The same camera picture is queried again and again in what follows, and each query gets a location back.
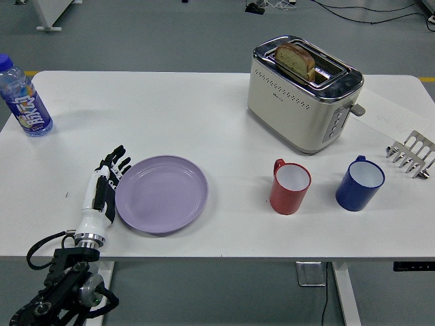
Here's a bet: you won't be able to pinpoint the white background furniture leg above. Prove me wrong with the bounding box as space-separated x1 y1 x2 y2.
36 0 84 33

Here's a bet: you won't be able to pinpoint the black floor device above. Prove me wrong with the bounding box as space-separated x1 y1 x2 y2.
245 2 266 16

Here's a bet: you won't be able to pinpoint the blue drink bottle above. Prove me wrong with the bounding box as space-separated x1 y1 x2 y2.
0 53 54 138

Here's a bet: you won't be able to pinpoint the brown bread slice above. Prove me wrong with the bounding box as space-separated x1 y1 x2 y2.
274 41 316 82

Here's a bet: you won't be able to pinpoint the cream silver toaster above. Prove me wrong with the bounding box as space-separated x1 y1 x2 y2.
247 34 366 156

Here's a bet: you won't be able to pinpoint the metal toast rack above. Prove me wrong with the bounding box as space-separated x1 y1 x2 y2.
385 130 435 180

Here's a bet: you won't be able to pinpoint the long black floor cable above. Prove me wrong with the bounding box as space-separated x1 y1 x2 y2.
311 0 435 25

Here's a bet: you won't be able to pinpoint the thin black power cable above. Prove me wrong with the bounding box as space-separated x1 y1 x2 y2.
318 263 330 326

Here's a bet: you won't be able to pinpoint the white floor cables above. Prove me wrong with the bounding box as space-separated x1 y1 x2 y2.
261 0 297 10

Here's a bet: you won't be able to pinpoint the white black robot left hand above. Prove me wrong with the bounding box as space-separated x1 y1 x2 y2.
73 145 133 238

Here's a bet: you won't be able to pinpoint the red mug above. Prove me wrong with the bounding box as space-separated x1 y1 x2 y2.
269 158 312 215

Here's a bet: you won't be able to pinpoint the blue mug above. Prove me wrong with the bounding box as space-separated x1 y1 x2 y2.
335 155 386 213

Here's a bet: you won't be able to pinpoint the silver floor socket box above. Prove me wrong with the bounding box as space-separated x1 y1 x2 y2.
295 261 328 288

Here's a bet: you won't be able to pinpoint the purple plastic plate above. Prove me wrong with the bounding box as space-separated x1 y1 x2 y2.
114 155 209 234

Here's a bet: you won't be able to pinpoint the white paper sheet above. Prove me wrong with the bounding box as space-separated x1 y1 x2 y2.
355 86 435 142

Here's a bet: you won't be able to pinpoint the black table control panel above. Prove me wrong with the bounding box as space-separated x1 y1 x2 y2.
393 261 435 272

